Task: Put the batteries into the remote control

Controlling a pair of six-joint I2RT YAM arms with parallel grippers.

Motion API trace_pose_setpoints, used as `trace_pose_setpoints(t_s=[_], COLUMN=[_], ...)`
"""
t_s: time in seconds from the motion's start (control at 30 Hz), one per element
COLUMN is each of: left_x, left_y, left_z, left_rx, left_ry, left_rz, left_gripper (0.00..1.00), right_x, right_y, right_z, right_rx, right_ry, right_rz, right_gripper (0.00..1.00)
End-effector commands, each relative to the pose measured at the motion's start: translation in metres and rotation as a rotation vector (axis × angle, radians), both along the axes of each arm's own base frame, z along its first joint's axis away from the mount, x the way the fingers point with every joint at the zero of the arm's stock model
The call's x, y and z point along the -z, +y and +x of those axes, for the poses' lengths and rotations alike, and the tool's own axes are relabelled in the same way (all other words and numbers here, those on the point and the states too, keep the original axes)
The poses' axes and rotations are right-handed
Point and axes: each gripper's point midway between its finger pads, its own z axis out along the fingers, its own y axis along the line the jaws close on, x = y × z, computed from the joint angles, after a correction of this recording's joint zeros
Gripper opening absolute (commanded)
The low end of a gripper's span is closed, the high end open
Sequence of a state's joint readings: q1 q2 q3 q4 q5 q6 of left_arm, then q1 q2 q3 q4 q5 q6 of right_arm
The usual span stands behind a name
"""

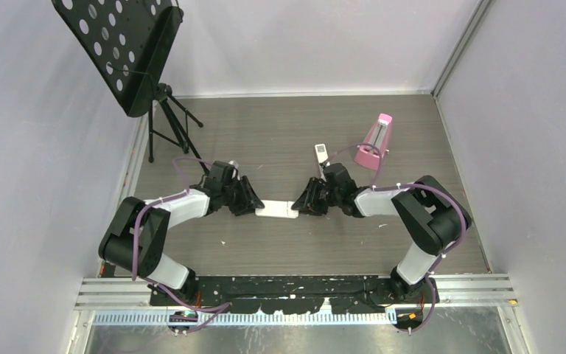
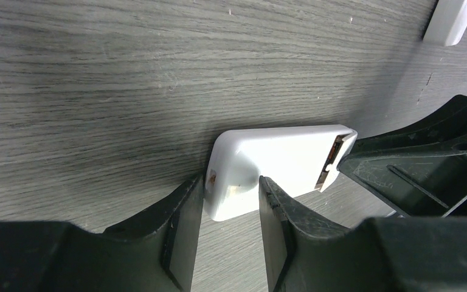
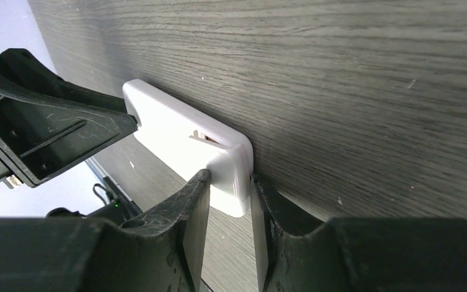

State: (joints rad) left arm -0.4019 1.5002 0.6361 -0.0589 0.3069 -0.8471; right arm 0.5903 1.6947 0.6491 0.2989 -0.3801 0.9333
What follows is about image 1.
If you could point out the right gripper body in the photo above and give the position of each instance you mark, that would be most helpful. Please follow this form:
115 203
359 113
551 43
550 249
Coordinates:
334 197

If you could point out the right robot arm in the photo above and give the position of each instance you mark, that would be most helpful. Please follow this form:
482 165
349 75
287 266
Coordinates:
435 221

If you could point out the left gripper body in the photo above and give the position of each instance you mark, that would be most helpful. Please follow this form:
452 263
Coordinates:
232 195

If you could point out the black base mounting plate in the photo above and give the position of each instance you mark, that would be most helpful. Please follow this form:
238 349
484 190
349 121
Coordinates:
295 295

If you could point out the pink metronome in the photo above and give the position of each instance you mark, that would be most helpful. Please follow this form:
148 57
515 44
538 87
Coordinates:
375 145

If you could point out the black perforated music stand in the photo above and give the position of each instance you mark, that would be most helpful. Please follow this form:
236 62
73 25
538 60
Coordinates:
129 43

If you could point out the small white remote control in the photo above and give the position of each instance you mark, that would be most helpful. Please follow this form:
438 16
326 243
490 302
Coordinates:
277 209

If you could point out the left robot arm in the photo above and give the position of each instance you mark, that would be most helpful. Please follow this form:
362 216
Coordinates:
137 233

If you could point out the long white remote control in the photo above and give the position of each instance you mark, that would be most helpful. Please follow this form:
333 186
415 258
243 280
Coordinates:
321 156

